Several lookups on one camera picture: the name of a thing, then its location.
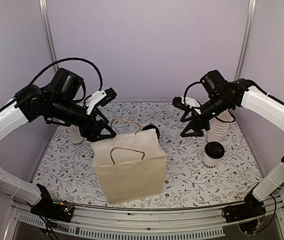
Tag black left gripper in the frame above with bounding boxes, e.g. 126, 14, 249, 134
49, 94, 117, 142

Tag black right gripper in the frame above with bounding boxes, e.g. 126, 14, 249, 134
180, 94, 233, 137

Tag black plastic cup lid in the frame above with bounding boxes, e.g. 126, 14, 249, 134
205, 141, 225, 159

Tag white paper coffee cup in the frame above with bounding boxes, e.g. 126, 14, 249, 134
202, 154, 220, 169

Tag cream paper bag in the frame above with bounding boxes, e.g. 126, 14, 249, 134
91, 124, 167, 205

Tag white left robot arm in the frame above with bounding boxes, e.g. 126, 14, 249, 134
0, 57, 117, 217

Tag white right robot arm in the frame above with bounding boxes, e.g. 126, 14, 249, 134
173, 70, 284, 218

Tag stack of white paper cups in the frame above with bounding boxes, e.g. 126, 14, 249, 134
207, 110, 235, 142

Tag cup of white straws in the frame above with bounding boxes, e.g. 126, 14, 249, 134
64, 125, 84, 147

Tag stack of black lids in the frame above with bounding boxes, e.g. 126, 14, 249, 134
141, 124, 161, 140

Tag floral patterned table mat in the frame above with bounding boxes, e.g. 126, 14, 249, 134
33, 102, 262, 209

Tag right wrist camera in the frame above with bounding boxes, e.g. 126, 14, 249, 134
172, 96, 201, 111

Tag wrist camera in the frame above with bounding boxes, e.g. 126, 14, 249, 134
83, 87, 117, 115
172, 96, 201, 111

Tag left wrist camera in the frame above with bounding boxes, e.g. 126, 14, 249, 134
83, 87, 117, 115

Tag right aluminium frame post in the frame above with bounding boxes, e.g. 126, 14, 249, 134
234, 0, 257, 80

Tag aluminium frame post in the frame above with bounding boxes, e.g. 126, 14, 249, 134
234, 0, 257, 80
38, 0, 57, 62

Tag metal front rail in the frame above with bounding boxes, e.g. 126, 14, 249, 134
4, 194, 284, 240

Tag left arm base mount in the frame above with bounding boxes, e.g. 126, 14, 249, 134
31, 198, 74, 223

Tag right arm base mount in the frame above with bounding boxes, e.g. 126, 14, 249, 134
221, 200, 266, 235

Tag left aluminium frame post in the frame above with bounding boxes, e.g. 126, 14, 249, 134
38, 0, 57, 62

